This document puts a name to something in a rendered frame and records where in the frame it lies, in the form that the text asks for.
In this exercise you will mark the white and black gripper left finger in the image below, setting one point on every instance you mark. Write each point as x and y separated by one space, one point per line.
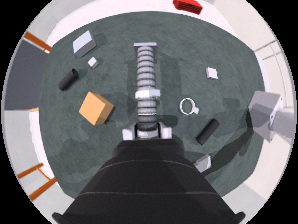
131 132

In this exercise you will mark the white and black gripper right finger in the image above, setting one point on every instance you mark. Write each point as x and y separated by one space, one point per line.
163 131

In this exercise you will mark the small tan box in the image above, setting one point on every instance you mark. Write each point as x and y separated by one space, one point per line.
95 108

